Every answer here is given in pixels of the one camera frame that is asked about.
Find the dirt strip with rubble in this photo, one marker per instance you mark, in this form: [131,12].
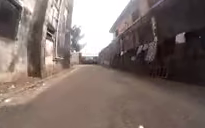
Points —
[13,87]

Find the dark building with hung cloths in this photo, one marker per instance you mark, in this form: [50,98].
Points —
[170,46]

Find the grey weathered building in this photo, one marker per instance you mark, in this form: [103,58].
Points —
[26,40]

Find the pale wall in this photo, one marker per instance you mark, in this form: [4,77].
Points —
[75,58]

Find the grey-brown asphalt road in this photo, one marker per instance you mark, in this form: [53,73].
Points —
[103,96]

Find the robot's own part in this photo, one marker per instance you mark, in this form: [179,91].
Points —
[141,126]

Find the tree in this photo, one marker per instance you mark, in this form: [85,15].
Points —
[76,38]

